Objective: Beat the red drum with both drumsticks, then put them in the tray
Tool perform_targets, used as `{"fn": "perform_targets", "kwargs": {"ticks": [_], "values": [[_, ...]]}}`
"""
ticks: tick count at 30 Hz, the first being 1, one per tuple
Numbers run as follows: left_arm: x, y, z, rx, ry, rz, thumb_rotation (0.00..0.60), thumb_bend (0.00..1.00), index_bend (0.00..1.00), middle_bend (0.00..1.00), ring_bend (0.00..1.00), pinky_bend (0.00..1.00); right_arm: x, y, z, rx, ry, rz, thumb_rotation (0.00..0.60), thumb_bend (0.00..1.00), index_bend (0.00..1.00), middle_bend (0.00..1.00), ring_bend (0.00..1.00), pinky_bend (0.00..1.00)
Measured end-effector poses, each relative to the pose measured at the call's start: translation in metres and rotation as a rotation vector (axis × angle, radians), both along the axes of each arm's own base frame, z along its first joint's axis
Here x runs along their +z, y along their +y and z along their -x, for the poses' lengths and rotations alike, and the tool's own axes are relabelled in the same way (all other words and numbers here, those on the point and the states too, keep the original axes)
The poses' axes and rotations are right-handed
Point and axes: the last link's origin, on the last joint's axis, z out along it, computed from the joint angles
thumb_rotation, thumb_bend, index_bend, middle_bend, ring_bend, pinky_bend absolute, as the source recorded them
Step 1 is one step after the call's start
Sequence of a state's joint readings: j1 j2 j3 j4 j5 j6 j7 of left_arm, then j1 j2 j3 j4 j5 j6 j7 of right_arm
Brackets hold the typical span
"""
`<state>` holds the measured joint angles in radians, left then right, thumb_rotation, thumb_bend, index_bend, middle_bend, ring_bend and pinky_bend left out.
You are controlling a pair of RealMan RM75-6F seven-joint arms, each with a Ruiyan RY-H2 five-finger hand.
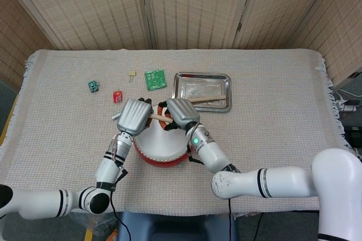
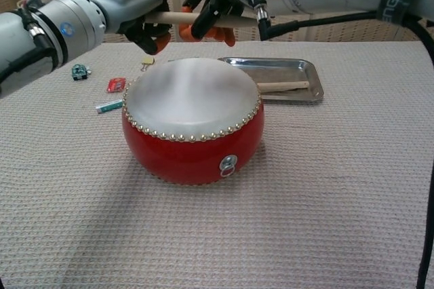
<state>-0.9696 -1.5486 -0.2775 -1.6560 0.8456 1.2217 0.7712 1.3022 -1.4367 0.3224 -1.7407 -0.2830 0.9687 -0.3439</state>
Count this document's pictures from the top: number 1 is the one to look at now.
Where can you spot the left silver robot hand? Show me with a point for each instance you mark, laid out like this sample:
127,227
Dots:
133,116

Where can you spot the large green circuit board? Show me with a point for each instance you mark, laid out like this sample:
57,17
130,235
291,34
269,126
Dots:
155,79

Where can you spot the white power strip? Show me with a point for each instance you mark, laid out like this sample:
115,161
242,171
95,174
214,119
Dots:
349,108

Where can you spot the yellow binder clip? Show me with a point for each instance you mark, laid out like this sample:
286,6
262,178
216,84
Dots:
131,73

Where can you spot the stainless steel tray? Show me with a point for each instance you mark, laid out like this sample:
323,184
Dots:
202,85

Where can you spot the small red electronic module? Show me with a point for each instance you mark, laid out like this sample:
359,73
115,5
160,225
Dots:
118,96

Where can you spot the small red drum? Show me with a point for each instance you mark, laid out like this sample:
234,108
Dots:
161,144

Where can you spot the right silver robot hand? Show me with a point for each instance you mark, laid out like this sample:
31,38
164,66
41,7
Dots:
182,113

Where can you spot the red capped marker pen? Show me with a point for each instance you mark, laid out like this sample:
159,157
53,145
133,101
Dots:
116,117

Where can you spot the clear plastic bag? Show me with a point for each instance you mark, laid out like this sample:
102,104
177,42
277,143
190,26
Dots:
96,225

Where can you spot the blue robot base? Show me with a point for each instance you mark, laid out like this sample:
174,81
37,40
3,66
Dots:
175,229

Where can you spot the woven folding screen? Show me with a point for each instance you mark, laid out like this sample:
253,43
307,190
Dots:
85,12

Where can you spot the black box device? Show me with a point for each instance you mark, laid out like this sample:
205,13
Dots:
353,136

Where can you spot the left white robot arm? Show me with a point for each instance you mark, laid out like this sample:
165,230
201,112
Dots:
42,201

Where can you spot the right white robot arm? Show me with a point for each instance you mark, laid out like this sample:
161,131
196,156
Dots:
282,184

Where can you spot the wooden drumstick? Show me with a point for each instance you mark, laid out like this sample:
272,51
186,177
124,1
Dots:
159,117
209,98

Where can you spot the beige woven tablecloth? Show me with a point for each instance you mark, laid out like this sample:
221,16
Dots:
268,133

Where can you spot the small green electronic module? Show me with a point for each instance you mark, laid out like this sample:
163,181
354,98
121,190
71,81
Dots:
93,86

